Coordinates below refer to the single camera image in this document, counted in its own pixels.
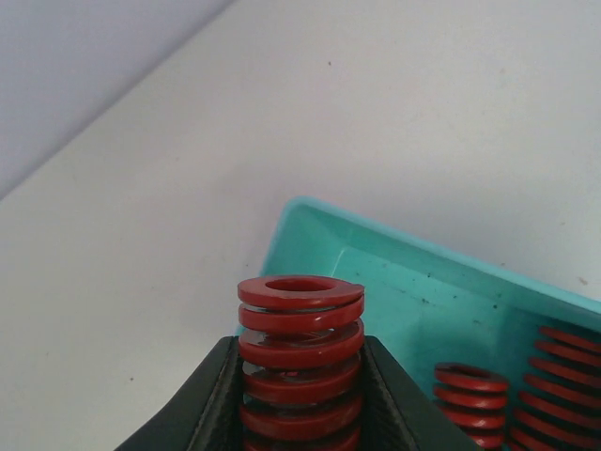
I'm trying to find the teal plastic bin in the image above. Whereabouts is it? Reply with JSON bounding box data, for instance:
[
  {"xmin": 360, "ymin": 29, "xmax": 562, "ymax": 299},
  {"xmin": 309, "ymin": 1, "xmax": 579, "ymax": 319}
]
[{"xmin": 263, "ymin": 198, "xmax": 600, "ymax": 450}]

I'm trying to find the long red spring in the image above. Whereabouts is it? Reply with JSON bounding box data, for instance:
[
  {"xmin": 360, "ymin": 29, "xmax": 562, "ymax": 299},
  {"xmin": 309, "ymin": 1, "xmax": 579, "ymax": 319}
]
[{"xmin": 507, "ymin": 326, "xmax": 600, "ymax": 450}]

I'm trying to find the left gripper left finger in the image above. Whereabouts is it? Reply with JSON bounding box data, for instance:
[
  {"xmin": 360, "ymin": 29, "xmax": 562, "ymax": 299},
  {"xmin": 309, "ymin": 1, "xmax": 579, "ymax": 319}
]
[{"xmin": 117, "ymin": 336, "xmax": 243, "ymax": 451}]

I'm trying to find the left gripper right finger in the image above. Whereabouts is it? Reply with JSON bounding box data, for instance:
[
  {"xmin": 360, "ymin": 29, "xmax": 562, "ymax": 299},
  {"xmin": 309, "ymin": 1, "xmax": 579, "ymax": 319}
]
[{"xmin": 361, "ymin": 335, "xmax": 479, "ymax": 451}]

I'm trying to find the short red spring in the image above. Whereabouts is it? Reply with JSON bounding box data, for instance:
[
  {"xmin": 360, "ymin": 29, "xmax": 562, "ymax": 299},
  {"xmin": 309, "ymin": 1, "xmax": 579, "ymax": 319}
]
[{"xmin": 433, "ymin": 363, "xmax": 510, "ymax": 450}]

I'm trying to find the large red spring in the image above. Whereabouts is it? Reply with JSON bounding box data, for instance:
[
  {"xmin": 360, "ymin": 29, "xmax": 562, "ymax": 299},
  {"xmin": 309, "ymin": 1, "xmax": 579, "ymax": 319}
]
[{"xmin": 238, "ymin": 275, "xmax": 365, "ymax": 450}]

